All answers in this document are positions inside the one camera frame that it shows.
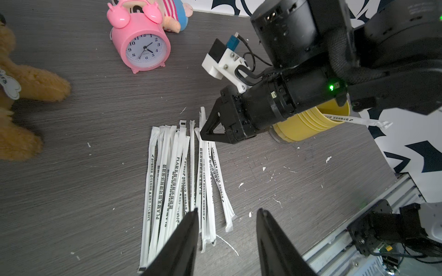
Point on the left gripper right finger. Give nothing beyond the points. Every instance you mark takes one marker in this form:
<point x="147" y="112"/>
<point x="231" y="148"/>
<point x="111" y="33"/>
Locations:
<point x="278" y="256"/>

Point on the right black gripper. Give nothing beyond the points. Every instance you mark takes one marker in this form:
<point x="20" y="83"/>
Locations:
<point x="236" y="117"/>

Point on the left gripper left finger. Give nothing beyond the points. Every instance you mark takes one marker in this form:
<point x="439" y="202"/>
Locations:
<point x="177" y="258"/>

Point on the fifteenth white straw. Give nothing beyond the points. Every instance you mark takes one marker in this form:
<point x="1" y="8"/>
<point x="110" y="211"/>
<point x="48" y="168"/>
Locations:
<point x="215" y="168"/>

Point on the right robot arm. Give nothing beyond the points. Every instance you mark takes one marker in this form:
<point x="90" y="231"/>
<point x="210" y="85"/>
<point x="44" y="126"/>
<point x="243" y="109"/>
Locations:
<point x="394" y="60"/>

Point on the yellow plastic cup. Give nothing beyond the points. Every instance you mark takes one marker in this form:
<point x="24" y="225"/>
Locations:
<point x="309" y="123"/>

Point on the pink alarm clock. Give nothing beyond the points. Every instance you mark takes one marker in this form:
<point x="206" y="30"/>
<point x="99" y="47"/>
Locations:
<point x="139" y="38"/>

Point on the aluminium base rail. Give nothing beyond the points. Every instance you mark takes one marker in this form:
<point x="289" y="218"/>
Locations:
<point x="345" y="251"/>

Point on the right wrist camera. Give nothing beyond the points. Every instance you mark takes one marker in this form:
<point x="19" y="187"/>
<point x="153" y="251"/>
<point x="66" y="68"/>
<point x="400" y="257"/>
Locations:
<point x="222" y="61"/>

